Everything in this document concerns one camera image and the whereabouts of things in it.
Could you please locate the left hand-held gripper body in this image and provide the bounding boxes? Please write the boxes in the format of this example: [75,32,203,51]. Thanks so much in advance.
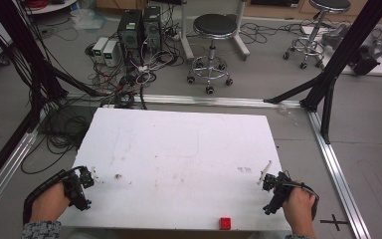
[62,168,87,211]

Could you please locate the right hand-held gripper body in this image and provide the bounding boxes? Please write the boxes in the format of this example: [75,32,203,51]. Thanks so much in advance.
[269,171,295,214]

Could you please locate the person's right hand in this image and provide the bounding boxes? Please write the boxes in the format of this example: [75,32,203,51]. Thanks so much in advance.
[282,180,317,237]

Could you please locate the person's left hand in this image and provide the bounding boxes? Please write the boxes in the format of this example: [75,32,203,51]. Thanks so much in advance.
[29,181,73,224]

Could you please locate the thin white stick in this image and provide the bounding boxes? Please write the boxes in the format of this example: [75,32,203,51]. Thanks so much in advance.
[257,159,274,186]

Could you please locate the small red cube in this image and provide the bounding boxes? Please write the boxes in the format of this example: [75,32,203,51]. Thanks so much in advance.
[219,217,233,231]

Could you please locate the white power supply unit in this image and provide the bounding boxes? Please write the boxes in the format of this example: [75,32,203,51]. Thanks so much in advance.
[101,40,120,68]
[92,36,110,58]

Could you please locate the large black computer tower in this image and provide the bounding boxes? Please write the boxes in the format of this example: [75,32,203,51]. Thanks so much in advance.
[116,8,144,67]

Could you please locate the clear plastic bag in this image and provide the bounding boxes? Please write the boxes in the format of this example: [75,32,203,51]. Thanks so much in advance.
[70,7,107,32]

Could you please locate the grey machine on white board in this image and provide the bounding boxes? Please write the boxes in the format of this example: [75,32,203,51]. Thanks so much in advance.
[300,23,382,78]

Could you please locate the slim black computer tower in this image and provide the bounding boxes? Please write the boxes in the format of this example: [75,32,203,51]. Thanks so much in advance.
[141,5,163,52]

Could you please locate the black round stool chrome base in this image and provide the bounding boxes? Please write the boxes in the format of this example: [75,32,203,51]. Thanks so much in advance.
[185,13,244,96]
[282,0,353,71]

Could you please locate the white metal stand legs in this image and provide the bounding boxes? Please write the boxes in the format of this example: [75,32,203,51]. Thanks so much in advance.
[179,0,251,62]

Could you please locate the white round table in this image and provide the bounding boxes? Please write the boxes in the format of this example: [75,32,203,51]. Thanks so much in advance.
[22,0,80,16]

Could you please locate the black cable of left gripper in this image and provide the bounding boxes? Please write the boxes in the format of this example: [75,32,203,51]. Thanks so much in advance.
[22,165,88,226]

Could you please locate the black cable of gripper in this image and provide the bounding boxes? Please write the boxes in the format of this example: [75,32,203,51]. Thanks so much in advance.
[286,178,320,222]
[22,165,88,226]

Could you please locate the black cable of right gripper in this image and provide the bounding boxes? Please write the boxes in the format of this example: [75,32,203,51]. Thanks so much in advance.
[286,178,320,222]

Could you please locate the black cable bundle on floor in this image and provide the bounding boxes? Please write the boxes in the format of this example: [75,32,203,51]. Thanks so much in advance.
[20,105,96,176]

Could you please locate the aluminium floor rail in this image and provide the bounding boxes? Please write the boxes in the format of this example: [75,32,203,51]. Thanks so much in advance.
[65,93,303,110]
[305,110,373,239]
[0,128,40,224]

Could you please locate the black frame post with cables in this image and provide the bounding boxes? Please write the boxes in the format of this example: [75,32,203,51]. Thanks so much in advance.
[0,0,112,104]

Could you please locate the loose black floor cables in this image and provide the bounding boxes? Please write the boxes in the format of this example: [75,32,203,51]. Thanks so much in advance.
[239,20,314,46]

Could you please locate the black frame post with braces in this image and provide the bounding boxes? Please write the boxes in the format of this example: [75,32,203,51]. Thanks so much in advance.
[264,0,382,145]

